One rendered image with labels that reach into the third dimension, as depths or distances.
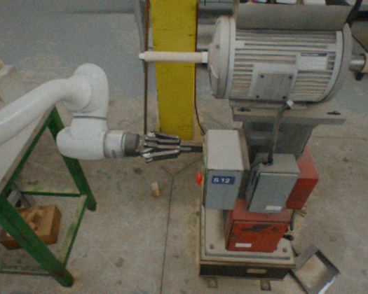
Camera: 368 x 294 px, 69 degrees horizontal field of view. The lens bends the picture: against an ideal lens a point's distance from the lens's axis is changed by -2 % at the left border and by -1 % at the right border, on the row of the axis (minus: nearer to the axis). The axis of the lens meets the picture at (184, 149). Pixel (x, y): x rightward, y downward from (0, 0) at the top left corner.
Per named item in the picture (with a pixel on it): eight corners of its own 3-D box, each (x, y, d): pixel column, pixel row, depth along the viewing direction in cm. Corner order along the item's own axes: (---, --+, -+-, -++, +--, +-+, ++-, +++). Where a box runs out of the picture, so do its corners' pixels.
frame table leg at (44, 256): (76, 278, 158) (1, 190, 93) (72, 288, 154) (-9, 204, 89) (66, 278, 158) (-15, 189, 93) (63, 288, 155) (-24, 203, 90)
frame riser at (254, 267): (269, 201, 196) (277, 180, 178) (286, 291, 153) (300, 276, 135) (198, 197, 197) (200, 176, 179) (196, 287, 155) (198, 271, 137)
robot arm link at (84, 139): (101, 162, 79) (103, 117, 79) (50, 159, 80) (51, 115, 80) (112, 159, 90) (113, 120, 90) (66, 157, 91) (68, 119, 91)
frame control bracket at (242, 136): (242, 136, 97) (244, 127, 95) (248, 178, 84) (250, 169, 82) (231, 135, 98) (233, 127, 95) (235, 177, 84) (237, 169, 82)
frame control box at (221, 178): (264, 171, 104) (282, 120, 85) (274, 222, 89) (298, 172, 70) (200, 169, 105) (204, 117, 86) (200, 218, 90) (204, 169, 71)
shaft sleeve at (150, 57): (201, 59, 88) (202, 50, 86) (201, 65, 87) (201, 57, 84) (146, 57, 89) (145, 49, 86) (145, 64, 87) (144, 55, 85)
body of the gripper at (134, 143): (130, 143, 90) (158, 144, 90) (125, 162, 84) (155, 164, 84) (127, 127, 85) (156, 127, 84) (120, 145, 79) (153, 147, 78)
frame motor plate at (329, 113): (321, 85, 104) (324, 76, 102) (343, 125, 88) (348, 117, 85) (228, 82, 106) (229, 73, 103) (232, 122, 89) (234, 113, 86)
